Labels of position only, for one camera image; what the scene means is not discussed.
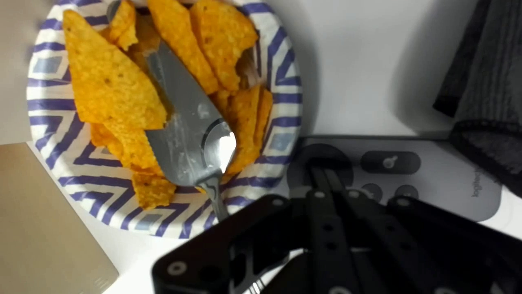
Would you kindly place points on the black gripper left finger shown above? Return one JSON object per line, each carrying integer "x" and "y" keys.
{"x": 320, "y": 234}

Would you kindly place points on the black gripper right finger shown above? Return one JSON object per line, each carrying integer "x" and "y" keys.
{"x": 408, "y": 239}

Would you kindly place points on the small grey remote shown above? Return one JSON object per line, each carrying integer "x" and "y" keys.
{"x": 441, "y": 177}

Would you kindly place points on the silver cake server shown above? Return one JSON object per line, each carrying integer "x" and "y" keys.
{"x": 185, "y": 131}

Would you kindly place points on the dark grey folded cloth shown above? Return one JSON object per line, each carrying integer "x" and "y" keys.
{"x": 490, "y": 82}

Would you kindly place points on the blue patterned paper plate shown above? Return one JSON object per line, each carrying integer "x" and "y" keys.
{"x": 82, "y": 180}

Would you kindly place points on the orange tortilla chips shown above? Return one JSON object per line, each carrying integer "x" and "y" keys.
{"x": 108, "y": 92}

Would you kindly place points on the wooden shape sorter box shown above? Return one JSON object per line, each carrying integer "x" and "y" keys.
{"x": 49, "y": 234}

